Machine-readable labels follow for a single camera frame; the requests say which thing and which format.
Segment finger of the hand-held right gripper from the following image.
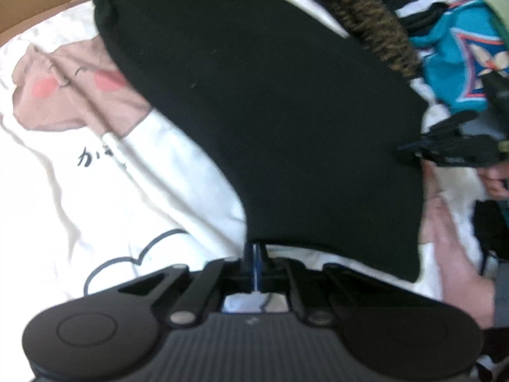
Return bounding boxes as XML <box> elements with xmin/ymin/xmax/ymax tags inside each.
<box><xmin>398</xmin><ymin>135</ymin><xmax>499</xmax><ymax>168</ymax></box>
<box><xmin>427</xmin><ymin>110</ymin><xmax>480</xmax><ymax>137</ymax></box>

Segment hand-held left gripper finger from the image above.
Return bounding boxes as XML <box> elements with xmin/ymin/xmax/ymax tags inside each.
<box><xmin>118</xmin><ymin>244</ymin><xmax>256</xmax><ymax>326</ymax></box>
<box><xmin>256</xmin><ymin>244</ymin><xmax>399</xmax><ymax>326</ymax></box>

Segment black shorts with teddy print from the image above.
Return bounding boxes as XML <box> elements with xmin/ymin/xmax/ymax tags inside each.
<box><xmin>91</xmin><ymin>0</ymin><xmax>429</xmax><ymax>284</ymax></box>

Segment person's right hand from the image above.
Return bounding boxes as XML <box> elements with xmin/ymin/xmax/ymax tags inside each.
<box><xmin>480</xmin><ymin>164</ymin><xmax>509</xmax><ymax>200</ymax></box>

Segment teal printed jersey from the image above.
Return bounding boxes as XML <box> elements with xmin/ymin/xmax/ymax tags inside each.
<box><xmin>409</xmin><ymin>2</ymin><xmax>509</xmax><ymax>115</ymax></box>

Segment black cloth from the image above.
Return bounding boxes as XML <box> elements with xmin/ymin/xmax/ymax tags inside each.
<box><xmin>472</xmin><ymin>199</ymin><xmax>509</xmax><ymax>277</ymax></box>

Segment green cloth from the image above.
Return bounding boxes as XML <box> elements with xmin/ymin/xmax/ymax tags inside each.
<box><xmin>479</xmin><ymin>0</ymin><xmax>509</xmax><ymax>22</ymax></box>

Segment leopard print cloth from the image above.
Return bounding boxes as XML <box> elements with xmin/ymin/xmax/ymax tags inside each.
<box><xmin>312</xmin><ymin>0</ymin><xmax>421</xmax><ymax>82</ymax></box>

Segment person's grey pants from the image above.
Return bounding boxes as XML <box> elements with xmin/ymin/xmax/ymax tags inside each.
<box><xmin>492</xmin><ymin>260</ymin><xmax>509</xmax><ymax>329</ymax></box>

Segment white printed bed sheet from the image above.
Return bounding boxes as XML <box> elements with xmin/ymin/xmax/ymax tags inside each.
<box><xmin>0</xmin><ymin>0</ymin><xmax>484</xmax><ymax>315</ymax></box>

